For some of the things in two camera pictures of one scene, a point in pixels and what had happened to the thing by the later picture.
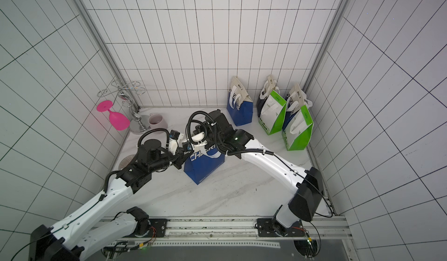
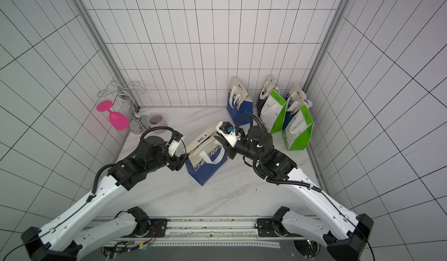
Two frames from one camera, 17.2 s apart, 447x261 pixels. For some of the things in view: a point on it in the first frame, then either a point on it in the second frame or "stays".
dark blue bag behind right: (295, 99) stays
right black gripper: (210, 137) → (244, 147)
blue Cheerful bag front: (199, 166) stays
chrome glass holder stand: (141, 124) stays
